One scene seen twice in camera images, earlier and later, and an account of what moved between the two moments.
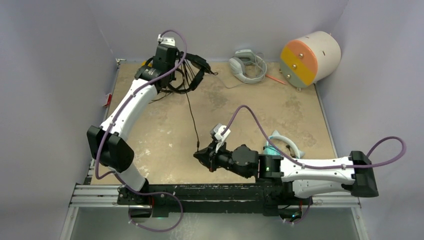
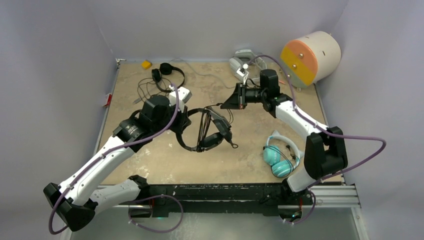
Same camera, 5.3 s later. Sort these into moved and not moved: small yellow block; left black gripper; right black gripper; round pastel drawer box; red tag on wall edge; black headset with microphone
Moved: right black gripper; black headset with microphone; left black gripper
Not moved: small yellow block; round pastel drawer box; red tag on wall edge
